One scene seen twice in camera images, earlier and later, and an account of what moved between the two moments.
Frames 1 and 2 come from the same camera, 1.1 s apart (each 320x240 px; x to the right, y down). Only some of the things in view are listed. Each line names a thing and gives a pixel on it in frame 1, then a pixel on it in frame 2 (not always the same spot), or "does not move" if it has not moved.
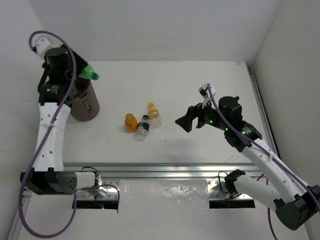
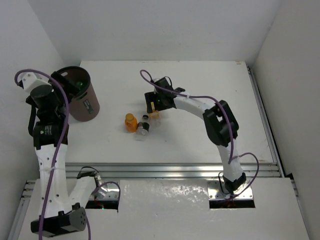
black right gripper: (197, 110) → (152, 97)
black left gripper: (81, 66) → (64, 83)
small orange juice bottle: (131, 122) does not move
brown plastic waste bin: (85, 106) does not move
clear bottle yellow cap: (154, 122) does not move
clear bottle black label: (142, 128) does not move
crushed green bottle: (89, 73) → (80, 84)
